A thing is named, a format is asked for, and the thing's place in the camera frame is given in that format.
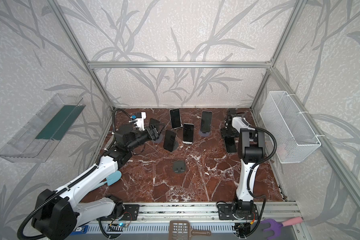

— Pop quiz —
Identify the blue black tool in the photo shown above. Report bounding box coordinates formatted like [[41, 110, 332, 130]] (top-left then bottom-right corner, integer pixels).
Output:
[[70, 225, 89, 236]]

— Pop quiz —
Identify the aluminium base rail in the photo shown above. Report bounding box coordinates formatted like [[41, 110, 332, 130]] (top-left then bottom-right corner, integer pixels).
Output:
[[74, 198, 301, 232]]

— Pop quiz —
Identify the purple pink toy rake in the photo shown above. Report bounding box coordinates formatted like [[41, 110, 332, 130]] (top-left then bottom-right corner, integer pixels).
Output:
[[260, 217, 304, 240]]

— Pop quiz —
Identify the teal-edged phone on white stand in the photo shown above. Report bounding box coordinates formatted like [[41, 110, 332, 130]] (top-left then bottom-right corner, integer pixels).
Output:
[[183, 124, 194, 144]]

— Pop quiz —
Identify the clear plastic wall bin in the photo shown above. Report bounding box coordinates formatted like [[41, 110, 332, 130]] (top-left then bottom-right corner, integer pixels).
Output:
[[0, 94, 86, 163]]

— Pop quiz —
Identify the black phone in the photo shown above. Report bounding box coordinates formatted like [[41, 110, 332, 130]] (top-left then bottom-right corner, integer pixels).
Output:
[[149, 118, 161, 128], [163, 130, 176, 152]]

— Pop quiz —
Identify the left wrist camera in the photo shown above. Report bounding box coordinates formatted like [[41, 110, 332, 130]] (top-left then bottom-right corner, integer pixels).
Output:
[[129, 112, 147, 132]]

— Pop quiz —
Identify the purple-edged phone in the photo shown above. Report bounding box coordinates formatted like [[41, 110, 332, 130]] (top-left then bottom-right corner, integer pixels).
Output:
[[201, 111, 213, 133]]

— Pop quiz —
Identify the grey round stand far left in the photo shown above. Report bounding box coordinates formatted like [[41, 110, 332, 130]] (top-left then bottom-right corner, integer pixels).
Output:
[[153, 134, 164, 144]]

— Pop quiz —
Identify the white wire mesh basket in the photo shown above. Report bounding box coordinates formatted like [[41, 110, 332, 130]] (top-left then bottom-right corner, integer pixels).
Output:
[[260, 91, 321, 164]]

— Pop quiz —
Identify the white-edged phone at back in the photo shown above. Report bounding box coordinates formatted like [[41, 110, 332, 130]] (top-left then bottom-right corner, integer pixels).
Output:
[[170, 109, 183, 129]]

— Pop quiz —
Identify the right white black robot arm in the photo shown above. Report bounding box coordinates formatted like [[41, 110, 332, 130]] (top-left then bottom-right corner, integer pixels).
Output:
[[217, 109, 277, 224]]

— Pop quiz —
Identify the light blue plastic trowel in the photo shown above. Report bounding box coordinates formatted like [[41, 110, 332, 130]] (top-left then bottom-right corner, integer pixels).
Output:
[[101, 171, 122, 186]]

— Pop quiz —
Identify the dark grey front stand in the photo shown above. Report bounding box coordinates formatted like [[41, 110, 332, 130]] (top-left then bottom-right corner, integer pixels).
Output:
[[172, 161, 187, 174]]

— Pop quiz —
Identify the teal phone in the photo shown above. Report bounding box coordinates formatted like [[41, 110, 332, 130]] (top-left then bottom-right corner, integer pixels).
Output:
[[224, 137, 237, 154]]

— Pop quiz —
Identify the purple-grey stand back right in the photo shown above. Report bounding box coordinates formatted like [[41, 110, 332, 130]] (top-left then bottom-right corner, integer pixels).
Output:
[[199, 131, 211, 138]]

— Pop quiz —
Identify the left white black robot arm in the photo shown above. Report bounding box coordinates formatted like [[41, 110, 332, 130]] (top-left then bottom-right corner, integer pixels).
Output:
[[17, 123, 165, 240]]

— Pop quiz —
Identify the brown plastic scoop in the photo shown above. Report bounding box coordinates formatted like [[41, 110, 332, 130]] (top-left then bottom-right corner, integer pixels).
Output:
[[169, 221, 212, 240]]

